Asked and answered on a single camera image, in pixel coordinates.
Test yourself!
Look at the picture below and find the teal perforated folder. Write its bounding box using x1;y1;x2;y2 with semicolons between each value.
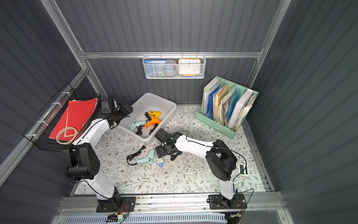
226;88;241;122

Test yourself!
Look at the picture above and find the yellow glue gun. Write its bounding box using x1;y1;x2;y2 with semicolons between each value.
145;111;161;121

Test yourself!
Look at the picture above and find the aluminium front rail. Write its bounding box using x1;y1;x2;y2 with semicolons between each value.
52;190;293;224

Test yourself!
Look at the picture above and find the blue folder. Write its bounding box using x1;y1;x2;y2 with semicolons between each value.
203;84;220;119

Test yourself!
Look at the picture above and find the green plastic file organizer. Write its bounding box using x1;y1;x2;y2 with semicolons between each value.
196;77;259;139

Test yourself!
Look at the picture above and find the grey tape roll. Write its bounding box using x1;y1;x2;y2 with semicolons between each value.
163;59;178;77

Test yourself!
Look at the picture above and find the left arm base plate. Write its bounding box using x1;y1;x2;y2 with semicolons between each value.
96;197;136;213

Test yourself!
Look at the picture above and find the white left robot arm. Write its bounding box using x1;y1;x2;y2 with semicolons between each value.
61;99;133;200

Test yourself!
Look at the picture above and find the white calculator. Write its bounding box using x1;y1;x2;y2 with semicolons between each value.
236;164;249;176

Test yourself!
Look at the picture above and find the white wire wall basket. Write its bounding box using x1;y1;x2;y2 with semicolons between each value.
142;55;207;79

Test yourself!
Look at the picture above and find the mint glue gun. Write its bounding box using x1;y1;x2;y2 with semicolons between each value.
129;120;146;136
126;145;155;166

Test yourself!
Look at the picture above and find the white thick binder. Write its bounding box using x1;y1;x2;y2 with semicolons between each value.
227;89;254;130

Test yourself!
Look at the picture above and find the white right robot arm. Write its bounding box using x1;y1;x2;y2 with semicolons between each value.
155;129;237;200

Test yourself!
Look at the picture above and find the floral table mat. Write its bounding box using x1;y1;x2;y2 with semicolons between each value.
94;105;268;194

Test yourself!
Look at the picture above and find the black wire side basket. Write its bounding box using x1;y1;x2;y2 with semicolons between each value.
22;83;101;152

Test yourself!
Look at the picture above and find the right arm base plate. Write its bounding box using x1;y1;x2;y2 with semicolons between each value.
207;194;247;210

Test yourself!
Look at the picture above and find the white blue-tip glue gun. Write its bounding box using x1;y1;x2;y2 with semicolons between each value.
157;158;164;168

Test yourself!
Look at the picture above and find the red folder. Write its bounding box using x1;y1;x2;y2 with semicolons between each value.
49;98;98;140

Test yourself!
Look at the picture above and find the blue box in basket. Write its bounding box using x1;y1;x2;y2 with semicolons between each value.
143;59;167;78

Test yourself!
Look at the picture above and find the translucent white storage box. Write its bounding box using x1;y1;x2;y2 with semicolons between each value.
118;92;177;144

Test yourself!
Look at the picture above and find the orange glue gun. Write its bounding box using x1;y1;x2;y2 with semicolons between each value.
145;116;161;135

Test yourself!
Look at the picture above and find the yellow alarm clock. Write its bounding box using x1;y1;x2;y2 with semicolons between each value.
178;58;201;76

